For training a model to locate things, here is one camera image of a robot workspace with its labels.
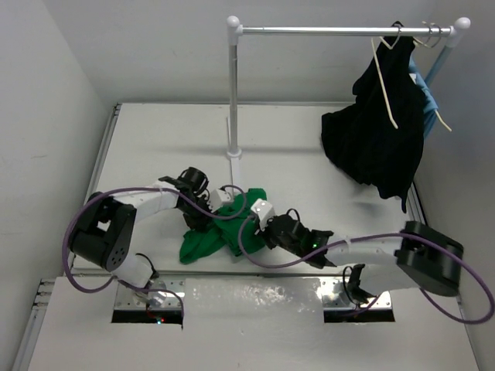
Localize hanger holding black shirt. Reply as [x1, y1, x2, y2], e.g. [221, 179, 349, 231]
[379, 21, 403, 50]

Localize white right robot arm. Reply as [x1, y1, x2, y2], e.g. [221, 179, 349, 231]
[260, 214, 461, 304]

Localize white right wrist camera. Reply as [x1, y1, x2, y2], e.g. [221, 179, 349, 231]
[251, 199, 275, 230]

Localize green t-shirt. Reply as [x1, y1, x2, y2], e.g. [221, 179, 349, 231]
[179, 188, 267, 264]

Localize black hanging t-shirt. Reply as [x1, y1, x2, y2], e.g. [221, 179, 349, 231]
[321, 37, 425, 200]

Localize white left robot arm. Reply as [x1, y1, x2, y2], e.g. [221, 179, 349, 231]
[64, 167, 213, 291]

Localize light blue hanging shirt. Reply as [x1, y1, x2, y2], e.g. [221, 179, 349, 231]
[408, 56, 439, 138]

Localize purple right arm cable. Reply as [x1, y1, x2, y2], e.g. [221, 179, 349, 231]
[238, 208, 492, 324]

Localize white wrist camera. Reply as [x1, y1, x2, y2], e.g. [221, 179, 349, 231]
[251, 199, 275, 230]
[207, 189, 234, 213]

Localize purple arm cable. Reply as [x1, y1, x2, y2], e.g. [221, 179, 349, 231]
[238, 208, 492, 324]
[63, 184, 244, 306]

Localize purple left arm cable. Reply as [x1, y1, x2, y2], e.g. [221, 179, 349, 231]
[63, 184, 244, 306]

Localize cream empty hanger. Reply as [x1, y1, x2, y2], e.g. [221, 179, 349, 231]
[370, 38, 399, 130]

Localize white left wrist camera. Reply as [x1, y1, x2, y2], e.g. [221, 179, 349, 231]
[207, 189, 234, 213]

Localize silver clothes rack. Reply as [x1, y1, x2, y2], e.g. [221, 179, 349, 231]
[225, 15, 473, 182]

